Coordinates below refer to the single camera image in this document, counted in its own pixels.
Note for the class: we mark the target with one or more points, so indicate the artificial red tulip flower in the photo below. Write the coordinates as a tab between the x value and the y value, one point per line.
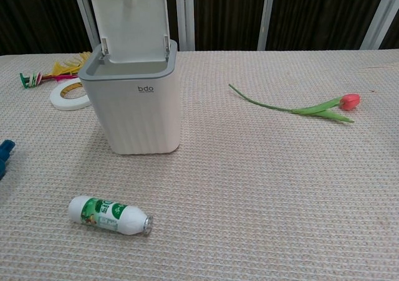
315	109

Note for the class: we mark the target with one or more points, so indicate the colourful feather shuttlecock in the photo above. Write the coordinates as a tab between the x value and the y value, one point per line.
59	70

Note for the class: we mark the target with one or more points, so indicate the white bottle with green label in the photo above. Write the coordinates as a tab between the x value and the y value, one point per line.
106	215

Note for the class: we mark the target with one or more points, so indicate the white metal frame post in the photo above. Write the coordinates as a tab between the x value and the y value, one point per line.
184	13
381	16
266	13
82	10

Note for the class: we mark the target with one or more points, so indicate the white tape roll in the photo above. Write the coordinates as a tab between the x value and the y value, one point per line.
59	101

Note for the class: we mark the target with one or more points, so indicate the white ribbed trash bin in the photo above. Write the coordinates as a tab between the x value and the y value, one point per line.
134	112

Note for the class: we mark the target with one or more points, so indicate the beige woven tablecloth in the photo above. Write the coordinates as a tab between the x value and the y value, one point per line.
249	184

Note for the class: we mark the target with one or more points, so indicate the blue plastic object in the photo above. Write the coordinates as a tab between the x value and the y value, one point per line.
5	156

